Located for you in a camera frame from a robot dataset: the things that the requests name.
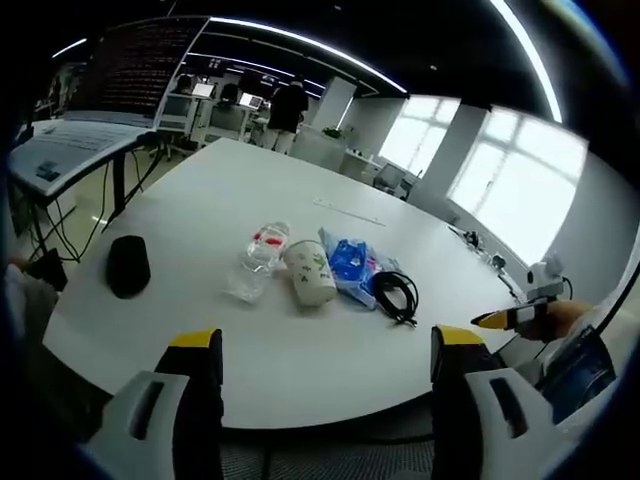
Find person's right hand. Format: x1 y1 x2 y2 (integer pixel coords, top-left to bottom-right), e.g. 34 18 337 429
519 298 596 344

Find small devices on table edge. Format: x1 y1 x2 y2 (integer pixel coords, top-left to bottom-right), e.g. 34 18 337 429
447 224 526 301

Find blue plastic bag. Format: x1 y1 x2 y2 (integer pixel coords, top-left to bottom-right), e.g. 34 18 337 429
317 227 404 311

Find black cable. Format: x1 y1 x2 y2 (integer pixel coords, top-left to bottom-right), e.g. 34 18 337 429
372 270 420 329

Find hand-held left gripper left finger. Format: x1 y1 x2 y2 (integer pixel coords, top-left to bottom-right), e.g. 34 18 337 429
83 328 224 480

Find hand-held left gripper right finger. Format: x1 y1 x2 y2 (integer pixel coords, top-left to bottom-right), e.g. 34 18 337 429
431 324 560 480

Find white side desk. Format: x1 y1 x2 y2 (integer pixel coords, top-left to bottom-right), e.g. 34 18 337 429
8 117 157 197

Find beige paper cup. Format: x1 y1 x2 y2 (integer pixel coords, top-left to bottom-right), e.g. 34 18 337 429
282 239 338 307

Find white table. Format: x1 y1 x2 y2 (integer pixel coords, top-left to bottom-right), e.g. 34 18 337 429
41 137 530 430

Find grey office chair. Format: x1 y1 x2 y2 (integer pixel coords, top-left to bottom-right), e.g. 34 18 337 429
373 163 404 197

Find clear plastic water bottle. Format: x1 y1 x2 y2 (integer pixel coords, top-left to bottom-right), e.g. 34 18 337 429
220 219 293 305

